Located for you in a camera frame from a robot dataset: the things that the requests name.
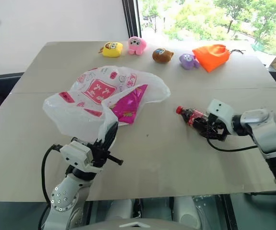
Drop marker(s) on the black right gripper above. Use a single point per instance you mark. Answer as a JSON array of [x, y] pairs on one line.
[[217, 131]]

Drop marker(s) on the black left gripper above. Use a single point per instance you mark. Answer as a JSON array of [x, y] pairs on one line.
[[99, 155]]

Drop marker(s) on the small cola bottle red cap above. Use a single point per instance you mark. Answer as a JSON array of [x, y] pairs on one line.
[[190, 117]]

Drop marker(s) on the white red-printed plastic bag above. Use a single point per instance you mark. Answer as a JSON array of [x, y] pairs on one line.
[[92, 100]]

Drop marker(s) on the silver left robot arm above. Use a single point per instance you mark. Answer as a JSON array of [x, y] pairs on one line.
[[62, 198]]

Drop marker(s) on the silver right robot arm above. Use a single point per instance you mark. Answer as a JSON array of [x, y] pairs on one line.
[[265, 134]]

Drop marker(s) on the magenta snack packet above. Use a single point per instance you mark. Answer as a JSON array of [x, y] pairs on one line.
[[128, 107]]

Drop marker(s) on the purple plush toy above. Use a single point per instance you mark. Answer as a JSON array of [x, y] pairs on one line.
[[188, 60]]

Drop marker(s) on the white rounded robot leg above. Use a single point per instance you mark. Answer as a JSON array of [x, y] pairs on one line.
[[188, 210], [121, 208]]

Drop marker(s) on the brown plush toy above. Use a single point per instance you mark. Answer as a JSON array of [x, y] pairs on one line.
[[162, 55]]

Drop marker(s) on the yellow plush toy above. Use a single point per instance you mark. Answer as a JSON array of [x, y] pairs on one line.
[[111, 49]]

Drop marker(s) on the pink plush toy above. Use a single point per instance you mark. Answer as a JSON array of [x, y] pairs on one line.
[[136, 45]]

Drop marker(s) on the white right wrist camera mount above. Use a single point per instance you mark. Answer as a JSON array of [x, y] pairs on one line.
[[220, 112]]

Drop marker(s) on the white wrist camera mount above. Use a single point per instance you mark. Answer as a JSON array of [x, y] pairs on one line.
[[220, 112], [76, 153]]

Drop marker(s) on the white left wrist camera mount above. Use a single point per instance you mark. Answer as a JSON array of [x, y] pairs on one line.
[[76, 153]]

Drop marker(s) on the dark window frame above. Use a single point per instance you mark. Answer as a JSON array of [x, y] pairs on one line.
[[132, 18]]

